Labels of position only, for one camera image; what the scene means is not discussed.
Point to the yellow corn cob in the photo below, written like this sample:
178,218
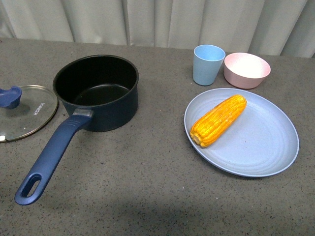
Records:
215,122

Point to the light blue plate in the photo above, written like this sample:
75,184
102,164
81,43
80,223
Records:
261,142

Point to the glass lid blue knob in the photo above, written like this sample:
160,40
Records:
24,110

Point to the light blue cup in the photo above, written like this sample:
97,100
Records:
207,61

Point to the white curtain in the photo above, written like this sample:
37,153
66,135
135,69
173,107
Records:
269,27

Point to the pink bowl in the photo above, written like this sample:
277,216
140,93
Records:
245,71

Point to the dark blue saucepan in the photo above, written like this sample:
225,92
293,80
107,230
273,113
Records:
100,94

